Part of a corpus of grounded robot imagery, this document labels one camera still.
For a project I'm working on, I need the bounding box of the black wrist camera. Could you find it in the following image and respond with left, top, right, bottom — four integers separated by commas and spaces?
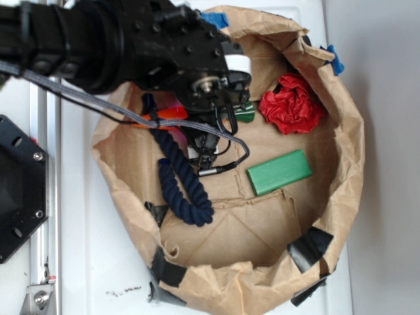
182, 111, 237, 178

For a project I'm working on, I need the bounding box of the metal corner bracket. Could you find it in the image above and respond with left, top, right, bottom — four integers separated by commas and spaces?
20, 283, 54, 315

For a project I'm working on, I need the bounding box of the grey braided cable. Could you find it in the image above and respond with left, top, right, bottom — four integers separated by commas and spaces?
0, 60, 250, 165

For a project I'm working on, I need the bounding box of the brown paper bag tray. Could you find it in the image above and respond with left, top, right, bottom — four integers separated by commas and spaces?
92, 5, 365, 314

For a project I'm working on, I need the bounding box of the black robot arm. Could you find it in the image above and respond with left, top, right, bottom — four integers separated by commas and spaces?
1, 1, 251, 113

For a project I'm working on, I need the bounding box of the blue tape right edge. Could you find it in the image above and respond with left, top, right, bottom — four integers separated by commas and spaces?
320, 45, 345, 76

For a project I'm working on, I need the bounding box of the aluminium rail frame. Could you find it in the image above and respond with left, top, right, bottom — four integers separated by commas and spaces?
22, 83, 61, 314

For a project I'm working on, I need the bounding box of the crumpled red paper ball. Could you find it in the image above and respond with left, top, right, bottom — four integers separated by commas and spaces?
259, 73, 326, 135

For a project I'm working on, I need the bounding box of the black tape lower right edge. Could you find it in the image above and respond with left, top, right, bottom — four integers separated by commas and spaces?
290, 276, 327, 307

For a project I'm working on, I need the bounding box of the orange toy carrot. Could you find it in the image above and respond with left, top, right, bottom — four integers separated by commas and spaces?
133, 101, 255, 131

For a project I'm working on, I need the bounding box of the blue tape edge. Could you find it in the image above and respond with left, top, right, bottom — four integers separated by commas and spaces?
320, 45, 345, 76
201, 12, 229, 30

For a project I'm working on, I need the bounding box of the black tape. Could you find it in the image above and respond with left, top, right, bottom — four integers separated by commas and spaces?
149, 247, 187, 306
144, 201, 169, 228
287, 227, 334, 274

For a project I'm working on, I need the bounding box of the green rectangular block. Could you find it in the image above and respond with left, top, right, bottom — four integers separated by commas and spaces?
247, 150, 312, 196

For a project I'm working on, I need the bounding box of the black tape bottom right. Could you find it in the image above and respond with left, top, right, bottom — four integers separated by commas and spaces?
287, 227, 334, 274

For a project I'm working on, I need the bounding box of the white plastic board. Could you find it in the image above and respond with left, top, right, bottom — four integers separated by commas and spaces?
57, 1, 353, 314

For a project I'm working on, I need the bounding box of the black tape bottom left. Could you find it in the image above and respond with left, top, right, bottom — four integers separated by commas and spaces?
149, 247, 187, 306

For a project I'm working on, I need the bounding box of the blue tape top edge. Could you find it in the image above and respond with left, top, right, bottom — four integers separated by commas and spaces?
201, 12, 229, 30

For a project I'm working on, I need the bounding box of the black tape inner left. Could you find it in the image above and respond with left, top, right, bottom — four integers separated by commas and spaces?
144, 201, 169, 228

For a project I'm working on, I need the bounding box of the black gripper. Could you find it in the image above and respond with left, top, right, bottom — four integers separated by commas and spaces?
123, 1, 251, 113

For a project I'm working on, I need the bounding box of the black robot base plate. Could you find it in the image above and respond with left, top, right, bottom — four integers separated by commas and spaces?
1, 115, 47, 264

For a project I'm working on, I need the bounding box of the dark blue twisted rope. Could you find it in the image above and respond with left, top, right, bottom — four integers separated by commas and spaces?
141, 93, 215, 226

